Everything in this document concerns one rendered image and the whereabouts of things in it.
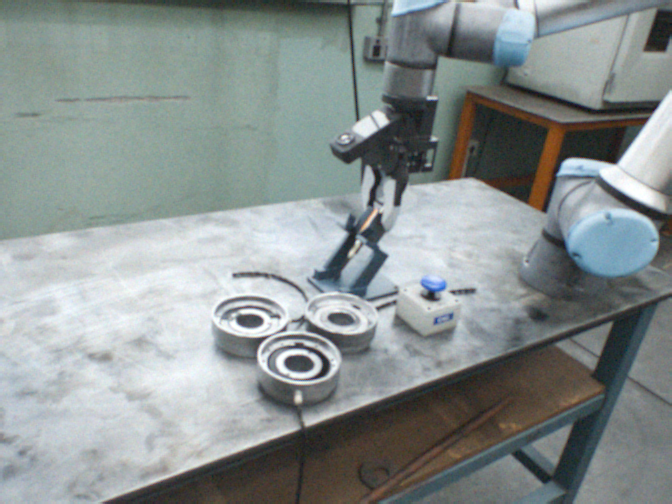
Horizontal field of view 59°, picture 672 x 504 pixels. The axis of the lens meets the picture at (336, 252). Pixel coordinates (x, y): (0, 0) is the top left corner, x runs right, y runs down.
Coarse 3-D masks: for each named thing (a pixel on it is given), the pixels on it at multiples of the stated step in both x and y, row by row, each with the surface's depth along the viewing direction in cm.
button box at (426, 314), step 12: (408, 288) 92; (420, 288) 92; (408, 300) 90; (420, 300) 89; (432, 300) 89; (444, 300) 90; (456, 300) 90; (396, 312) 93; (408, 312) 90; (420, 312) 88; (432, 312) 87; (444, 312) 89; (456, 312) 90; (408, 324) 91; (420, 324) 89; (432, 324) 88; (444, 324) 90; (456, 324) 92
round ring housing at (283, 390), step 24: (288, 336) 79; (312, 336) 79; (264, 360) 75; (288, 360) 76; (312, 360) 76; (336, 360) 76; (264, 384) 72; (288, 384) 70; (312, 384) 70; (336, 384) 74
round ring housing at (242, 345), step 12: (228, 300) 84; (240, 300) 86; (252, 300) 86; (264, 300) 86; (276, 300) 85; (216, 312) 82; (252, 312) 84; (216, 324) 78; (240, 324) 84; (252, 324) 85; (264, 324) 82; (216, 336) 79; (228, 336) 77; (240, 336) 77; (252, 336) 77; (264, 336) 78; (228, 348) 79; (240, 348) 78; (252, 348) 78
